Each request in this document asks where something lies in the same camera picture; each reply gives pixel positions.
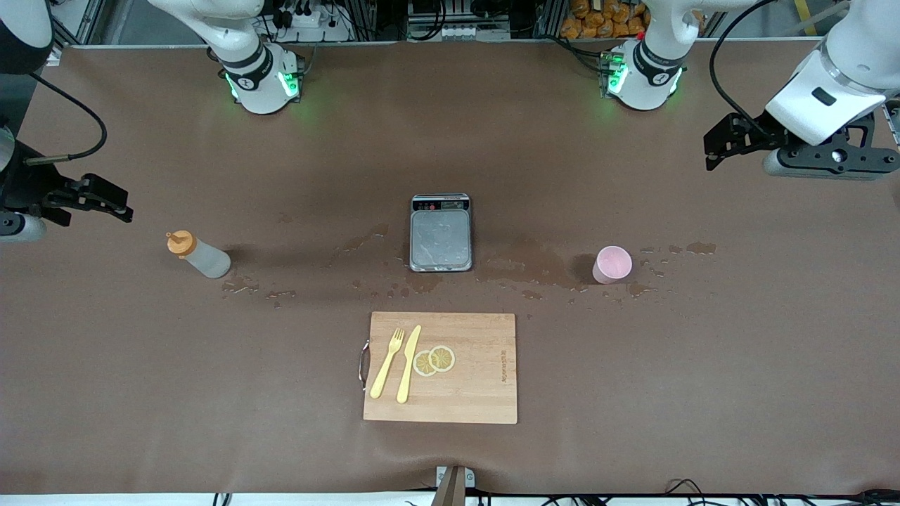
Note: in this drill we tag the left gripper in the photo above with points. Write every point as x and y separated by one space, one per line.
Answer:
758 134

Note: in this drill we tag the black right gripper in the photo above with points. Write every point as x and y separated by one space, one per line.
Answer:
28 186

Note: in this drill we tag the squeeze bottle with orange cap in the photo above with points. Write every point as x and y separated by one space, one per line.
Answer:
207 260

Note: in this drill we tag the pink plastic cup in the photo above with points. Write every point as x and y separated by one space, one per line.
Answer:
612 266

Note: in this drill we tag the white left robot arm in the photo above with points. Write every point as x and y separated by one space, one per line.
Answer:
647 84

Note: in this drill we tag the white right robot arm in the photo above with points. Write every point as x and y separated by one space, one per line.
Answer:
260 91

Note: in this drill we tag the orange snack packets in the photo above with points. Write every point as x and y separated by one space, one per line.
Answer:
598 21

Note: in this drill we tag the brown table mat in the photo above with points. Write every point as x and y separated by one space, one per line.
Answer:
633 386

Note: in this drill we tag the white power strip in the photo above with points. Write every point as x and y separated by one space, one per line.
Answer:
323 29

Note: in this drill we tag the white connector block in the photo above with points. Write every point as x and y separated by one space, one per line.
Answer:
464 33

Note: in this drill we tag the silver digital kitchen scale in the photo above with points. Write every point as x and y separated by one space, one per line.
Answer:
441 242

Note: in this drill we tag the yellow plastic fork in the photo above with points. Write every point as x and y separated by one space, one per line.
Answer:
385 369

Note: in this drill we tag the yellow plastic knife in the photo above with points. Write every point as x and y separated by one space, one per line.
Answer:
406 372

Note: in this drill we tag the lemon slice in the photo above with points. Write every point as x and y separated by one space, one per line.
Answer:
422 364
443 358

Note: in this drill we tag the wooden cutting board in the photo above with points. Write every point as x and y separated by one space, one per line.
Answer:
478 379

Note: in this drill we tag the aluminium frame rail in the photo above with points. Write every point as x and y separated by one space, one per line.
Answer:
894 123

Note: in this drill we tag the metal table edge bracket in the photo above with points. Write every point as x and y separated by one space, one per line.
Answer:
453 488

